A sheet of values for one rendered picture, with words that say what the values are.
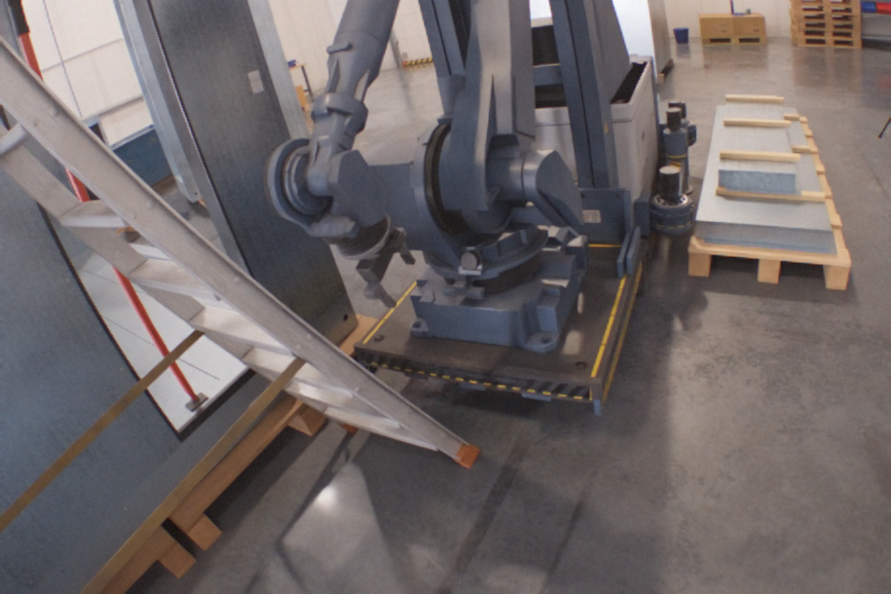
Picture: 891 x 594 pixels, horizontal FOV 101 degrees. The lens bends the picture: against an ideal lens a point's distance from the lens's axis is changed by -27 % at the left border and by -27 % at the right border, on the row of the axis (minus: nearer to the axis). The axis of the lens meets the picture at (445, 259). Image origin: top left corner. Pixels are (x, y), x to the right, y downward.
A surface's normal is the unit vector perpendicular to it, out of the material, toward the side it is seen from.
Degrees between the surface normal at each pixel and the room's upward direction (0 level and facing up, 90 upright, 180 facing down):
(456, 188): 77
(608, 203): 90
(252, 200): 90
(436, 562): 0
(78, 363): 90
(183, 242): 88
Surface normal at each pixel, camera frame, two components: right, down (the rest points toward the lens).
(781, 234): -0.51, 0.52
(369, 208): 0.87, 0.04
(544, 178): 0.54, 0.30
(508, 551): -0.22, -0.85
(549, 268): -0.47, -0.23
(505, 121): -0.49, 0.11
